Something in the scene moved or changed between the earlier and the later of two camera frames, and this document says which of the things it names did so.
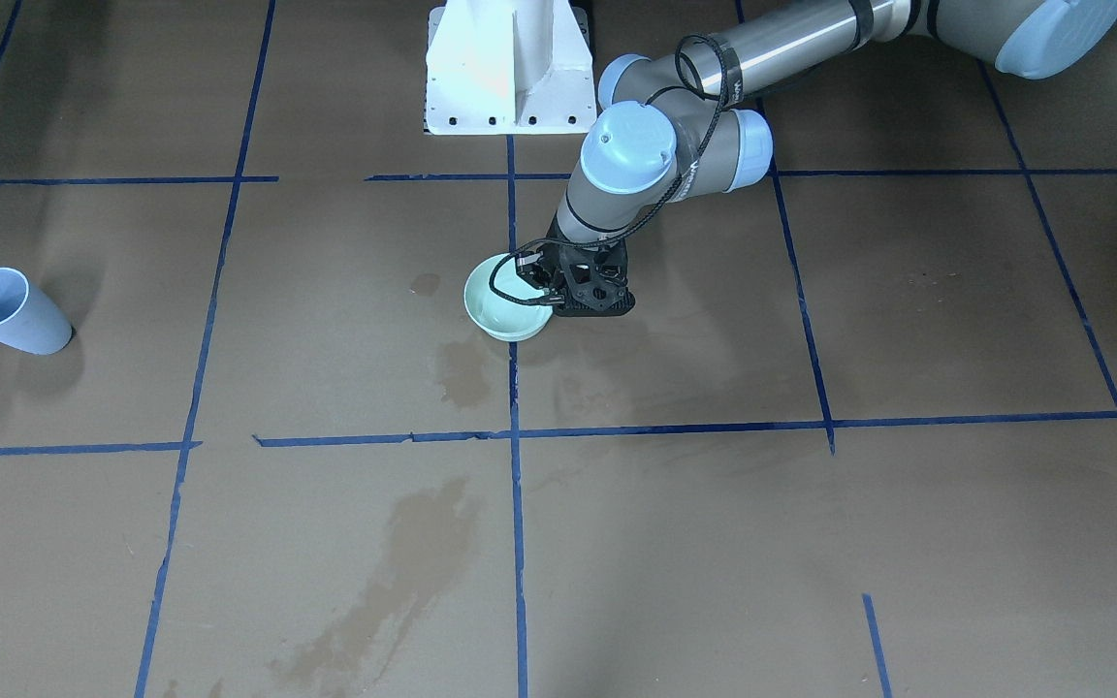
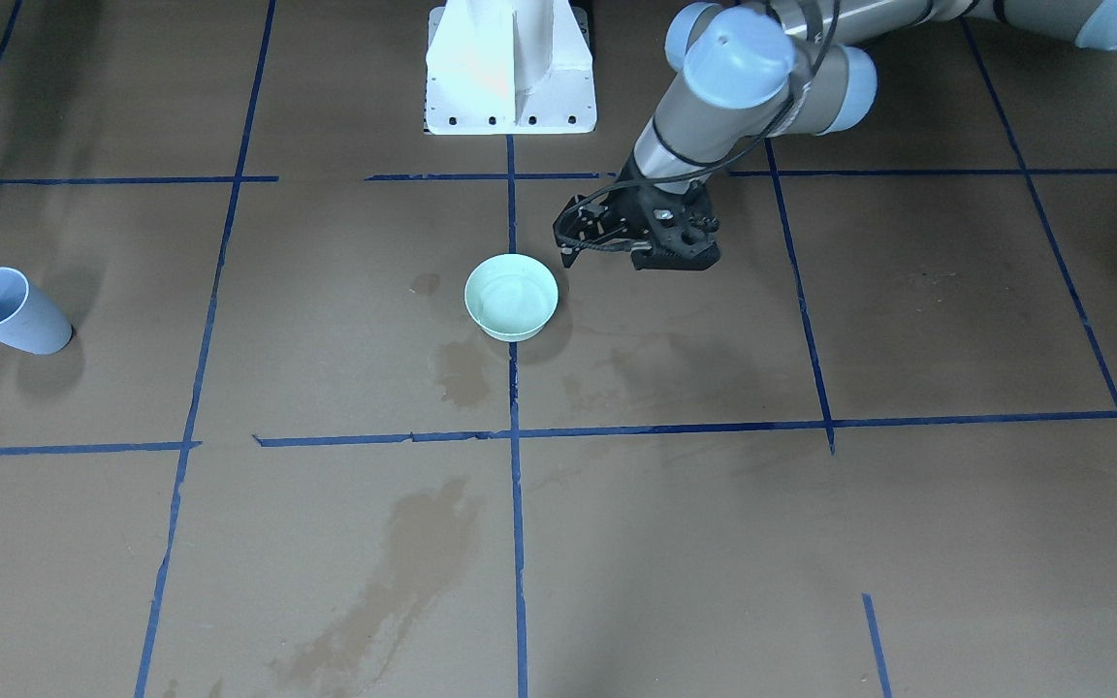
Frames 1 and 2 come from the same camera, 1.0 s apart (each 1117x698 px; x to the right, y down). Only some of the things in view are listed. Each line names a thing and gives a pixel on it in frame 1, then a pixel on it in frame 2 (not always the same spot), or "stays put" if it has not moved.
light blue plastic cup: [2, 303] stays put
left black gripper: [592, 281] → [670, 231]
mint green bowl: [499, 317] stays put
